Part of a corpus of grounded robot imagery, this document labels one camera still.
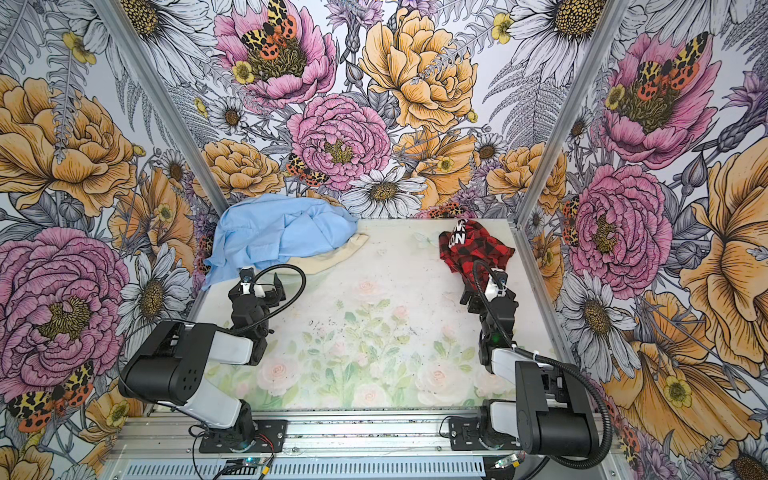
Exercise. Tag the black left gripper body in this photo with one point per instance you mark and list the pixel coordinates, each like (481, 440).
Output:
(272, 299)

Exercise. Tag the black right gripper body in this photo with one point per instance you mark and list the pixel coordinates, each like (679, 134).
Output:
(476, 308)

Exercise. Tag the red black plaid shirt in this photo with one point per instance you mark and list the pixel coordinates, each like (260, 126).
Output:
(470, 241)

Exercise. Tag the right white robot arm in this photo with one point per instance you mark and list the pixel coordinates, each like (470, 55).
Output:
(555, 413)

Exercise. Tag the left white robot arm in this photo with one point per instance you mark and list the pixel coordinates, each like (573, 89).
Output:
(168, 368)

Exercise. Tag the cream cloth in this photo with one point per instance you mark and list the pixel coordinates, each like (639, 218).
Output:
(325, 261)

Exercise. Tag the light blue shirt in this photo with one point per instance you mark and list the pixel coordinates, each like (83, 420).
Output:
(272, 229)

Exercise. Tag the green circuit board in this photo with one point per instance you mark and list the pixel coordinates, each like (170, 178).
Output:
(246, 466)

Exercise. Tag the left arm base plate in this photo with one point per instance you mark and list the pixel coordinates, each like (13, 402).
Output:
(261, 436)

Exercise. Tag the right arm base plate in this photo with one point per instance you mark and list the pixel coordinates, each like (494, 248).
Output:
(473, 433)

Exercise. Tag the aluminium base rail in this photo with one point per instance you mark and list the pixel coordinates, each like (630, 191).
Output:
(309, 433)

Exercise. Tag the white slotted cable duct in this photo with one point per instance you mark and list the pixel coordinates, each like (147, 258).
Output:
(457, 467)

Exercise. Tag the aluminium corner post right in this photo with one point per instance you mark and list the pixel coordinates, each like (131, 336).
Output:
(606, 31)

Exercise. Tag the aluminium corner post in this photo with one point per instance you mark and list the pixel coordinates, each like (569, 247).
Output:
(606, 31)
(128, 42)

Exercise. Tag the aluminium corner post left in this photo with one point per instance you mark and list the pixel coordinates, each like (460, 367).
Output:
(128, 42)

